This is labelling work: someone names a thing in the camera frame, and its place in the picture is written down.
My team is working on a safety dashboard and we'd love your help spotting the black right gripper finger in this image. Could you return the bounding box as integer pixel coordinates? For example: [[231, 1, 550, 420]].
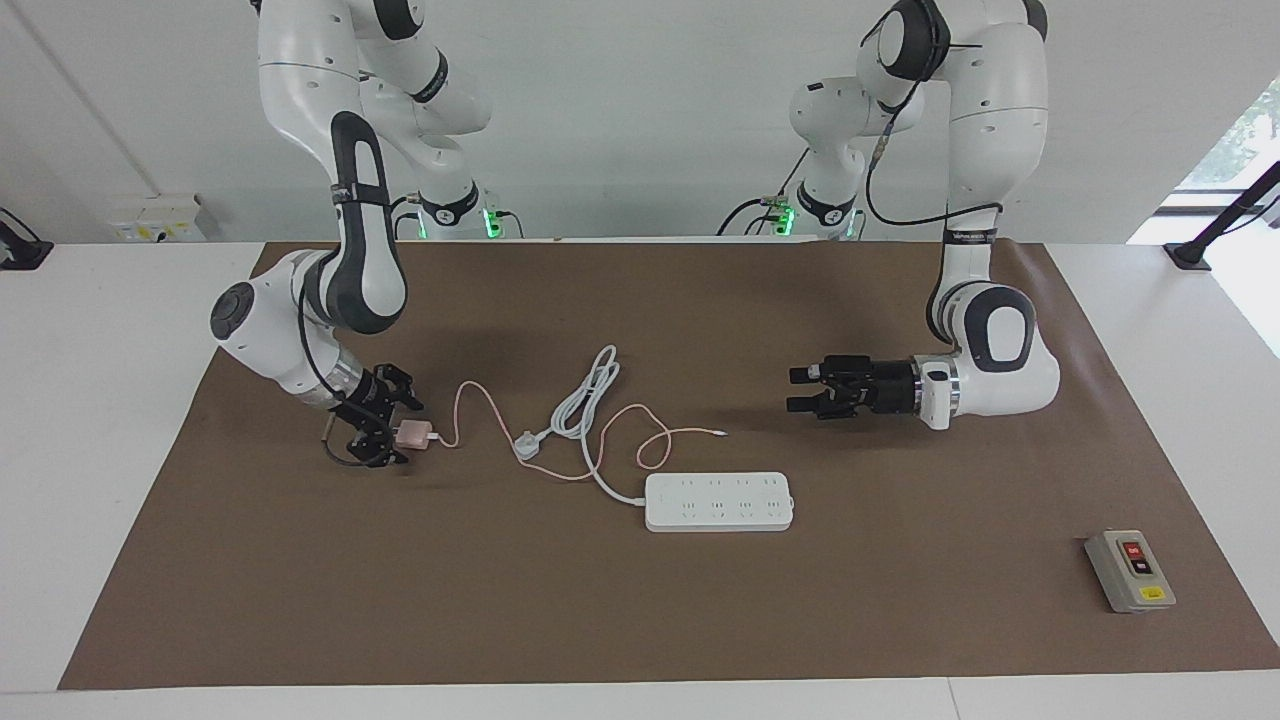
[[345, 420, 411, 468], [375, 364, 424, 413]]

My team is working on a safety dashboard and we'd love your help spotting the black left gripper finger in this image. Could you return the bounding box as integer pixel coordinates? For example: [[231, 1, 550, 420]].
[[786, 390, 859, 421], [789, 356, 869, 386]]

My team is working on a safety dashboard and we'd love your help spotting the pink charging cable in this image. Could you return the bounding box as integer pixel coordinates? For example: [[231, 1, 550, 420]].
[[428, 380, 729, 481]]

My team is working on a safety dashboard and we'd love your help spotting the white power strip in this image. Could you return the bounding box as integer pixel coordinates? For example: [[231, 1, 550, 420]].
[[644, 472, 796, 533]]

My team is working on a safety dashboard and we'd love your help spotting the brown table mat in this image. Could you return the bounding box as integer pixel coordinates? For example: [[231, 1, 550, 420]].
[[58, 240, 1280, 691]]

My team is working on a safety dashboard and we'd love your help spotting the black desk clamp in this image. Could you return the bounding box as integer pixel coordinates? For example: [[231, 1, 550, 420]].
[[0, 207, 54, 272]]

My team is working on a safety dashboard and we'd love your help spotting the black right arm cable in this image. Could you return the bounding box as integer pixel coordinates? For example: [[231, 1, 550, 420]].
[[298, 180, 393, 469]]

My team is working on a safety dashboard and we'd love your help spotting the white power cord with plug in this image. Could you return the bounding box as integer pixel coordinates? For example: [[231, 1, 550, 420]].
[[513, 345, 651, 506]]

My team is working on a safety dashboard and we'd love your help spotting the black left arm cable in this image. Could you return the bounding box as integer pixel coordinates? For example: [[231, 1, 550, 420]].
[[862, 10, 1004, 229]]

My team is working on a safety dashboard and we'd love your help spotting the black arm base cable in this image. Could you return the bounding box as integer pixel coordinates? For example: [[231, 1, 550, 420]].
[[380, 195, 526, 241], [715, 150, 813, 238]]

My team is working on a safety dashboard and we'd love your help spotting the white wall socket box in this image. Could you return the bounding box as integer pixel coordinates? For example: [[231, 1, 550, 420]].
[[108, 194, 207, 244]]

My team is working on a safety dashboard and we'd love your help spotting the grey on-off switch box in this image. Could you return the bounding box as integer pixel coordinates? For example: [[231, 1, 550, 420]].
[[1084, 529, 1178, 614]]

